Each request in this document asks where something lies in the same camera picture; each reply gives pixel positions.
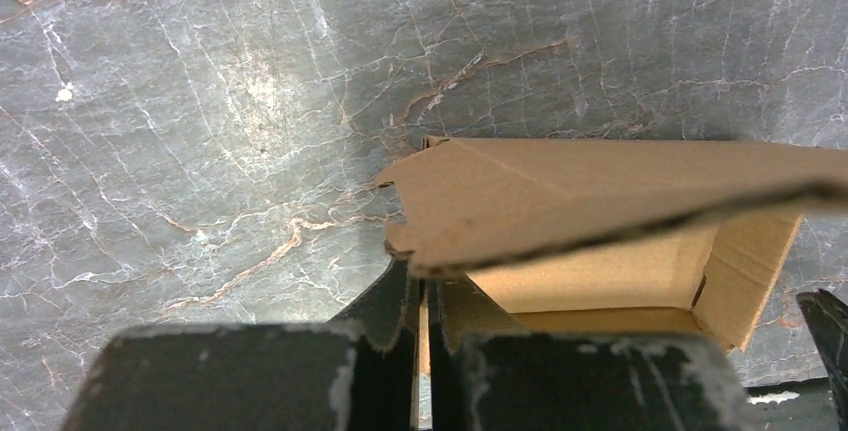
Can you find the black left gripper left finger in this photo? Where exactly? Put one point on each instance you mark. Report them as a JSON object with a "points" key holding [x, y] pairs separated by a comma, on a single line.
{"points": [[356, 371]]}

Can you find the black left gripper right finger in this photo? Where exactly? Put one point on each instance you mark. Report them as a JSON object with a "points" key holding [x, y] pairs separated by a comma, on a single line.
{"points": [[488, 372]]}

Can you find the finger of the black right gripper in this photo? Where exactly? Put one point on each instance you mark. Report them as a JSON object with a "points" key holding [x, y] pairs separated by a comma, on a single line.
{"points": [[826, 318]]}

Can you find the brown cardboard box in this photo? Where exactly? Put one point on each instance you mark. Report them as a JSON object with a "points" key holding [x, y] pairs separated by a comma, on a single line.
{"points": [[606, 236]]}

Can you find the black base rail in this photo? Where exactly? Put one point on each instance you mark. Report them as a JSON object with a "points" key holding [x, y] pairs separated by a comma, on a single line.
{"points": [[794, 406]]}

